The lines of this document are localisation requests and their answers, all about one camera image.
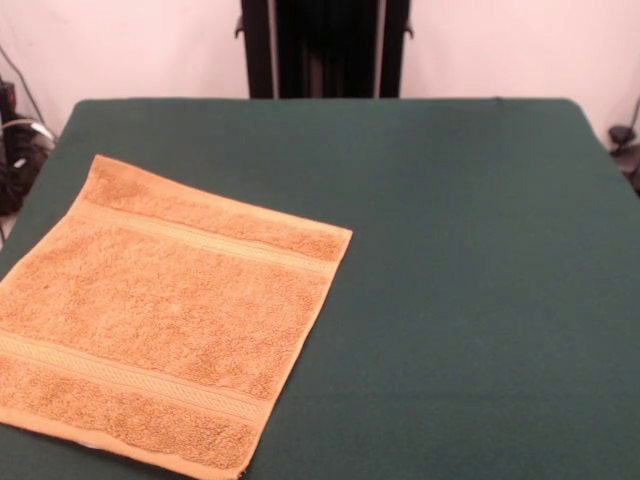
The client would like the tan terry towel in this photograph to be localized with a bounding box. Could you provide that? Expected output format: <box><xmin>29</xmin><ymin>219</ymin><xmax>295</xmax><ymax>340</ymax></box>
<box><xmin>0</xmin><ymin>154</ymin><xmax>354</xmax><ymax>480</ymax></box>

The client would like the dark green table cloth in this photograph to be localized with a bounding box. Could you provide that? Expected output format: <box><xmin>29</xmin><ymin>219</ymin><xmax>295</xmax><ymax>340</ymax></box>
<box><xmin>0</xmin><ymin>97</ymin><xmax>640</xmax><ymax>480</ymax></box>

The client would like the upright black power strip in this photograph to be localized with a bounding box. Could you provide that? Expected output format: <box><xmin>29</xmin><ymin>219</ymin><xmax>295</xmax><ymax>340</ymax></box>
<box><xmin>0</xmin><ymin>82</ymin><xmax>19</xmax><ymax>126</ymax></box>

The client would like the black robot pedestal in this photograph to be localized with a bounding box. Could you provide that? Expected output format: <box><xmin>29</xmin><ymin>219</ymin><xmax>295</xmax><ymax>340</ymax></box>
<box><xmin>234</xmin><ymin>0</ymin><xmax>416</xmax><ymax>100</ymax></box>

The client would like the black cable bundle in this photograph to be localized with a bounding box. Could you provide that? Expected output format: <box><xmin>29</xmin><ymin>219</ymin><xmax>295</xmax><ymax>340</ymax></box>
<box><xmin>0</xmin><ymin>117</ymin><xmax>56</xmax><ymax>216</ymax></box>

